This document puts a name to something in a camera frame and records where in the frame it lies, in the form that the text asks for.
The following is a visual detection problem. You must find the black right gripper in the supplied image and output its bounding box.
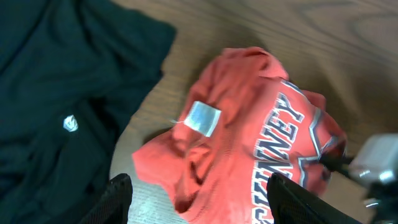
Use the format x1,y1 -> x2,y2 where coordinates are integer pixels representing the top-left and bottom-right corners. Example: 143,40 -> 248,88
319,133 -> 397,223

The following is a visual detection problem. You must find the black t-shirt white logo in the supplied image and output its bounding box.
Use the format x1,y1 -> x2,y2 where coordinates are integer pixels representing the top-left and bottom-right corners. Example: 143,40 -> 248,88
1,0 -> 176,223

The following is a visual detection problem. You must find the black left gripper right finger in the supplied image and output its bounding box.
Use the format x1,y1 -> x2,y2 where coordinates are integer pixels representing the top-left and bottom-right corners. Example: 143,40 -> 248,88
267,172 -> 360,224

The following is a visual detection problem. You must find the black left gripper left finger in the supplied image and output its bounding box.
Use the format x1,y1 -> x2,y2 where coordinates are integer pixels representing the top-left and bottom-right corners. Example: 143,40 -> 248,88
79,173 -> 133,224

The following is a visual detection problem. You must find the red printed t-shirt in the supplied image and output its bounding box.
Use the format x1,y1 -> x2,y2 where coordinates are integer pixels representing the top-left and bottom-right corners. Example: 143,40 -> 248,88
132,47 -> 346,223

